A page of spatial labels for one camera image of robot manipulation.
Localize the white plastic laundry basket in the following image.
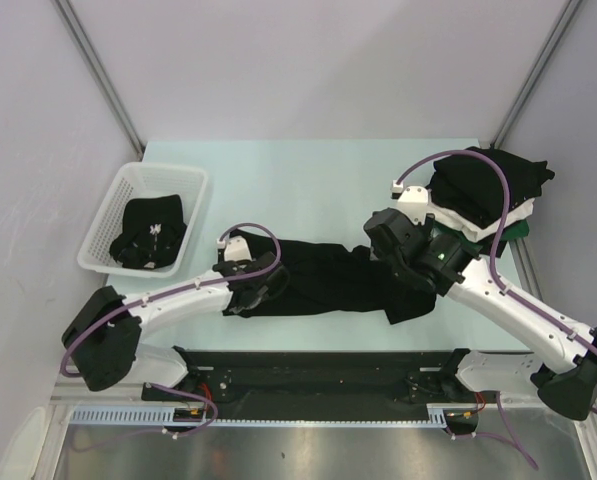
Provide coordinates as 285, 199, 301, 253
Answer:
77, 162, 209, 278

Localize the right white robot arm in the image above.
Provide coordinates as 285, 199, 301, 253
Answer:
363, 208, 597, 421

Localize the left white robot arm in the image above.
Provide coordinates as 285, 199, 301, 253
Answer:
62, 252, 290, 400

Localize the white folded t-shirt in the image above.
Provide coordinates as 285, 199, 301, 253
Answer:
429, 199, 535, 243

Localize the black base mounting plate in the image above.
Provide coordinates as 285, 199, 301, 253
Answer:
141, 348, 496, 423

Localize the green folded t-shirt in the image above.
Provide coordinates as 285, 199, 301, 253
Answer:
434, 220, 530, 258

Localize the black printed t-shirt in basket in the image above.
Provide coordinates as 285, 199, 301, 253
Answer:
109, 194, 187, 270

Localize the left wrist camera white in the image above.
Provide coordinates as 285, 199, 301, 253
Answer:
217, 236, 252, 262

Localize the white slotted cable duct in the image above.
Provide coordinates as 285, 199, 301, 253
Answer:
70, 403, 449, 429

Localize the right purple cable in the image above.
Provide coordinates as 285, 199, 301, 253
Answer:
395, 149, 597, 471

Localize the left aluminium frame post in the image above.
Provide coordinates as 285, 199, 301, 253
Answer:
51, 0, 146, 159

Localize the aluminium frame post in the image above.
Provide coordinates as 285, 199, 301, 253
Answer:
51, 0, 146, 159
489, 0, 587, 148

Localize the right aluminium frame post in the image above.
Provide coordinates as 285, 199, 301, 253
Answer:
489, 0, 587, 148

